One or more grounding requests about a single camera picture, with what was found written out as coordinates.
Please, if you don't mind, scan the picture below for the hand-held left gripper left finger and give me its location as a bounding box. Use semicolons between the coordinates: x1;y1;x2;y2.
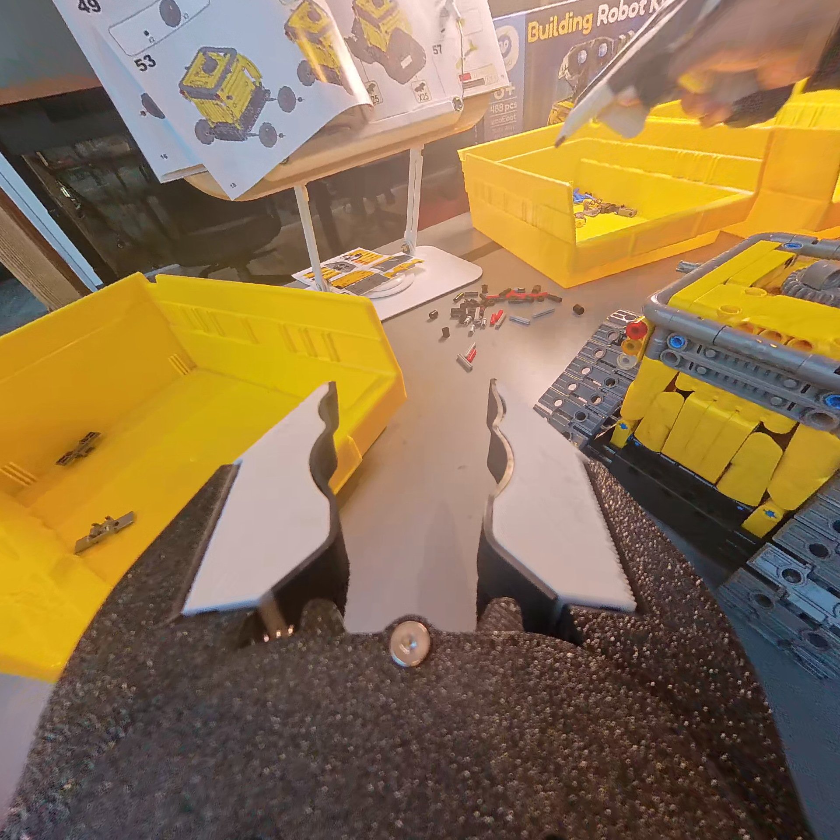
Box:
180;382;349;641

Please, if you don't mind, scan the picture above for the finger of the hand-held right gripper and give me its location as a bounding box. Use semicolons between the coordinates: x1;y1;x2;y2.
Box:
553;51;672;149
592;0;724;81

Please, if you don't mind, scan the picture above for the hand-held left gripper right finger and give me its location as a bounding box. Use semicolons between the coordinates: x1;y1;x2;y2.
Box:
477;378;639;634

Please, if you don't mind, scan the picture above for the heap of grey blue pieces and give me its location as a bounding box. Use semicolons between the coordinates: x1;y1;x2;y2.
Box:
573;189;639;225

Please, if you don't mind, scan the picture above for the yellow plastic storage bin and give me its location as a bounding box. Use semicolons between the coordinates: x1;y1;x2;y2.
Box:
0;272;408;683
458;121;772;290
722;79;840;238

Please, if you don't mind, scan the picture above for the white page holder wire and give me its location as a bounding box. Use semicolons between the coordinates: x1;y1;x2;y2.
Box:
446;0;463;109

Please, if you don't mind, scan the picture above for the yellow building-block toy vehicle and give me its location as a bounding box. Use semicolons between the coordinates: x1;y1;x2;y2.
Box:
620;233;840;539

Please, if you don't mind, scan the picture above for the small grey track link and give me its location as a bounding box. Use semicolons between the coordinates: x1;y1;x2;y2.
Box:
73;512;135;555
56;432;102;467

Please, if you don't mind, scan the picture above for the grey desk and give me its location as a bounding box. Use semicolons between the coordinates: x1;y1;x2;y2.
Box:
0;223;840;840

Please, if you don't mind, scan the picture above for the person's right hand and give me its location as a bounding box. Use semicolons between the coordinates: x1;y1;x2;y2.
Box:
676;0;821;129

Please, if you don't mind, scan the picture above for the blue toy kit box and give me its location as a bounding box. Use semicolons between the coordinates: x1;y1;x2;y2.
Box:
489;0;697;129

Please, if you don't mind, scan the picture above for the pile of small building pieces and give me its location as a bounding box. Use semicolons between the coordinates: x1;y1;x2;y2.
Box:
430;283;586;374

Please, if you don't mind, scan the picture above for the wooden board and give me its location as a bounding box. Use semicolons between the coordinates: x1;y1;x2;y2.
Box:
184;98;488;201

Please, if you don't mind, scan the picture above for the yellow black sticker sheet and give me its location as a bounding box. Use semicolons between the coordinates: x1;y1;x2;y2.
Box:
292;248;424;296

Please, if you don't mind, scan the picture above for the instruction booklet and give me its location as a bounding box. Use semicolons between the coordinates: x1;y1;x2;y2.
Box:
52;0;509;201

